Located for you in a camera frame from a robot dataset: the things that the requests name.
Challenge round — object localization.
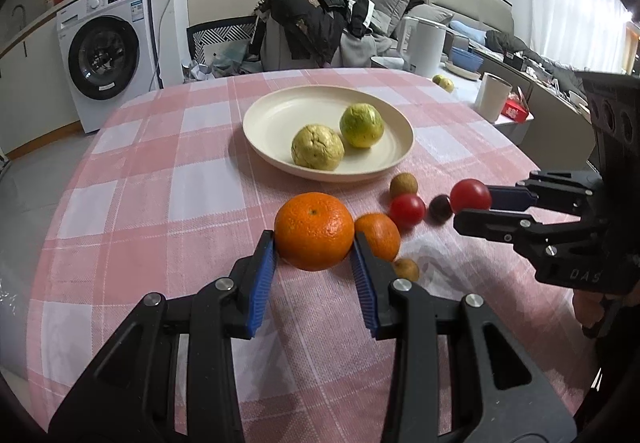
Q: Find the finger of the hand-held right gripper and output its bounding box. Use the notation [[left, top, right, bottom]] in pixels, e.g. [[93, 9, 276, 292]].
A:
[[486, 169, 607, 214], [452, 208, 612, 270]]

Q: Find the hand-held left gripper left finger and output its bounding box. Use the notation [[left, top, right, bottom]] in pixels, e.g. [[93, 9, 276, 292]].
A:
[[47, 229, 278, 443]]

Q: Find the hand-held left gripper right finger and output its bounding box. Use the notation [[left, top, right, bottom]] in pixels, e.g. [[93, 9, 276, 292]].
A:
[[350, 230, 578, 443]]

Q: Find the red cherry tomato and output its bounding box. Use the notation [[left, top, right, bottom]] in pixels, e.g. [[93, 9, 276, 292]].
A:
[[389, 193, 427, 230], [449, 178, 492, 212]]

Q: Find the dark purple grape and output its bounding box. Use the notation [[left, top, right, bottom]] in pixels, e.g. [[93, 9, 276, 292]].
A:
[[428, 194, 454, 225]]

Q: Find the brown longan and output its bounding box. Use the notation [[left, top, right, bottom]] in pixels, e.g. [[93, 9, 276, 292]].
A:
[[389, 173, 419, 198], [392, 258, 420, 282]]

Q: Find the small orange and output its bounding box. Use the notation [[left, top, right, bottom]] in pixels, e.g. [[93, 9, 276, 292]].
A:
[[354, 213, 402, 262]]

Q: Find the large orange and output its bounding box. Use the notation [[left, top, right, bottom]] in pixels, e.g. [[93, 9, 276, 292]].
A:
[[274, 192, 355, 272]]

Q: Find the cream round plate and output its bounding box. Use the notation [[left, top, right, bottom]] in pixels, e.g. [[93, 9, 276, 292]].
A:
[[243, 85, 416, 182]]

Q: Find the person's right hand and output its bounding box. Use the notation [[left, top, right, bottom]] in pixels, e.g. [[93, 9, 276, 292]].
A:
[[571, 292, 610, 340]]

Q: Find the red snack packet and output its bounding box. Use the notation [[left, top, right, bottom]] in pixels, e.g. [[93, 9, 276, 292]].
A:
[[501, 90, 532, 120]]

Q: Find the white cup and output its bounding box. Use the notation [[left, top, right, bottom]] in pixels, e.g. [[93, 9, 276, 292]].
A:
[[474, 73, 513, 122]]

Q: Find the white marble side table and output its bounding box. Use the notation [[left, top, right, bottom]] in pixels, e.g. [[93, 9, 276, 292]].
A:
[[370, 55, 601, 148]]

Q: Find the white shallow dish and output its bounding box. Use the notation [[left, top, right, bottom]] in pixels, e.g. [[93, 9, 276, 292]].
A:
[[444, 60, 483, 80]]

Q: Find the pink checked tablecloth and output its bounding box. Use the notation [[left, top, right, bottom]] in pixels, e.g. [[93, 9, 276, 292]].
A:
[[27, 68, 601, 443]]

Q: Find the blue bowl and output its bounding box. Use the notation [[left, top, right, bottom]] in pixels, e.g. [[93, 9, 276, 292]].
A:
[[449, 47, 485, 72]]

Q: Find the wrinkled yellow passion fruit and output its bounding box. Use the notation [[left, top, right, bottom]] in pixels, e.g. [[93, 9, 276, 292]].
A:
[[291, 124, 346, 171]]

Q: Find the green-yellow citrus fruit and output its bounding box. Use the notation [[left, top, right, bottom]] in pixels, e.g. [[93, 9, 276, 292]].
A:
[[339, 103, 385, 150]]

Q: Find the white electric kettle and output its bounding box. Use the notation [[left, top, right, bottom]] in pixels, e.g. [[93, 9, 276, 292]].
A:
[[395, 16, 447, 78]]

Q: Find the grey cushion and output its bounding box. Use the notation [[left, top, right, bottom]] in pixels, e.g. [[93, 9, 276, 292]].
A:
[[367, 0, 412, 34], [410, 3, 453, 26]]

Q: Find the crumpled bags pile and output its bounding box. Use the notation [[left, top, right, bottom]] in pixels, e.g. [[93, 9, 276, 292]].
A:
[[182, 40, 261, 84]]

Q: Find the black jacket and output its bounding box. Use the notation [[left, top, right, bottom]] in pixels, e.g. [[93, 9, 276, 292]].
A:
[[252, 0, 381, 61]]

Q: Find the white kitchen base cabinet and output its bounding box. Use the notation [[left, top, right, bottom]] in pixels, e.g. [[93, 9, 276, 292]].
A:
[[0, 0, 81, 158]]

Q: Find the white washing machine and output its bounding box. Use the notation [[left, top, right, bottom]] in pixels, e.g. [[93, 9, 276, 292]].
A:
[[54, 0, 161, 134]]

